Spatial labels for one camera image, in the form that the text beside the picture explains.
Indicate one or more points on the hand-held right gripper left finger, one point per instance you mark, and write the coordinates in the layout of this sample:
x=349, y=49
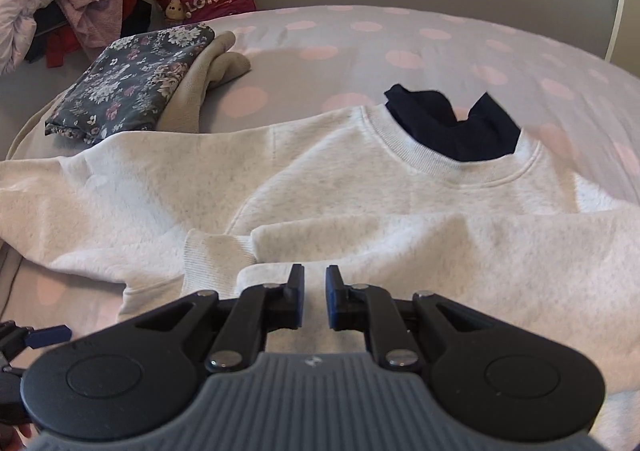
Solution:
x=292, y=301

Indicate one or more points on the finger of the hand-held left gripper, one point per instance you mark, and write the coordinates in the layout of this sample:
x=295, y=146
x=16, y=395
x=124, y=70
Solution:
x=47, y=336
x=10, y=396

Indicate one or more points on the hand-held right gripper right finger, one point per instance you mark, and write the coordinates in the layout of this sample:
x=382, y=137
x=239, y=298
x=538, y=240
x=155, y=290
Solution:
x=330, y=301

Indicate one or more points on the light grey printed sweatshirt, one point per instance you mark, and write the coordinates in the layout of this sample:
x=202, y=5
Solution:
x=325, y=191

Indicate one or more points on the navy garment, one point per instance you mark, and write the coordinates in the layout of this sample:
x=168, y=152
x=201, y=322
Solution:
x=450, y=131

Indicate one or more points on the folded beige garment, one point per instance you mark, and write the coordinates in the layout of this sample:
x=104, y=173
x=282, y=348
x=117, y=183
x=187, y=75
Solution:
x=220, y=66

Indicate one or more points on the bed with polka dot sheet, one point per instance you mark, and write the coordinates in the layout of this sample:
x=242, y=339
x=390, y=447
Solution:
x=400, y=46

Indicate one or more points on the folded dark floral cloth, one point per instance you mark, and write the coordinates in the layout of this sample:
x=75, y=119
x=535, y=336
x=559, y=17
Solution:
x=130, y=81

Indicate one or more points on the red garment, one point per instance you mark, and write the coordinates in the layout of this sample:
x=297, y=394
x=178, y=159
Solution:
x=62, y=46

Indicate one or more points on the beige bear plush toy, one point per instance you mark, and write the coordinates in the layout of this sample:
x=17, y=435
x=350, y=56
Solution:
x=173, y=8

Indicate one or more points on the purple fleece garment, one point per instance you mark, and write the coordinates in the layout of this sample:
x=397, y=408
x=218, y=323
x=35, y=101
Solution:
x=95, y=11

